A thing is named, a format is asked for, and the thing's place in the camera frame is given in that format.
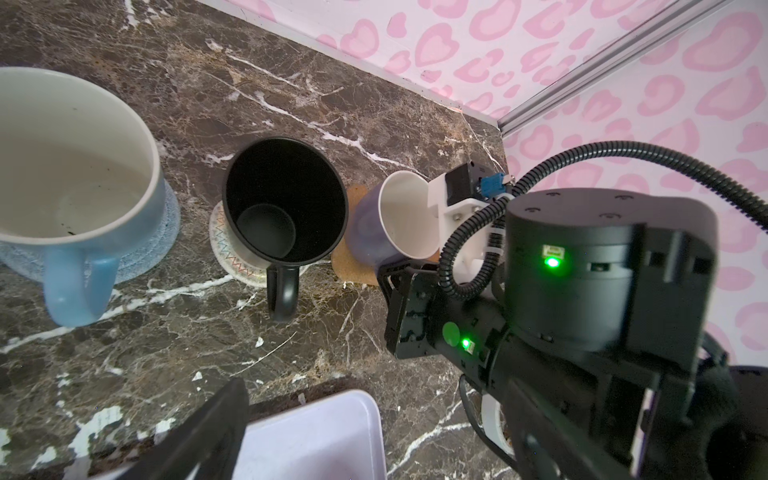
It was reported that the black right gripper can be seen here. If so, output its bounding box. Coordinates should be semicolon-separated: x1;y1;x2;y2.
379;189;718;384

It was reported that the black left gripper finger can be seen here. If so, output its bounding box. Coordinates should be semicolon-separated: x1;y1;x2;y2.
120;378;249;479

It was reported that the white multicolour stitched coaster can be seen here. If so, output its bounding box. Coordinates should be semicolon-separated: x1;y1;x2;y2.
208;200;310;289

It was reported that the lavender mug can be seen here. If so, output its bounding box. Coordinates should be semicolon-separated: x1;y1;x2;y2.
346;171;440;269

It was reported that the black mug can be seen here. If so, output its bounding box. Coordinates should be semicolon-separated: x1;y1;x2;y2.
222;136;348;322

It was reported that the blue woven round coaster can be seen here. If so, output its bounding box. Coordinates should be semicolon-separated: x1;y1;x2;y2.
1;181;181;284

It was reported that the light blue mug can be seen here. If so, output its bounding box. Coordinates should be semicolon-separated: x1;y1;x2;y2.
1;66;167;327

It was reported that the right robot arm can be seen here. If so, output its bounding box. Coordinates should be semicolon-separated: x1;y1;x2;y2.
377;189;767;479

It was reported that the lavender plastic tray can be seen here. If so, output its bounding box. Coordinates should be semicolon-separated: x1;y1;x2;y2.
89;388;388;480

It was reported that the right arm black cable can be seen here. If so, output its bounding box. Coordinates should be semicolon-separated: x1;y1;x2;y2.
436;140;768;302

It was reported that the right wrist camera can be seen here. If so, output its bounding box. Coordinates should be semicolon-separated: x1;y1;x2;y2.
427;160;514;301

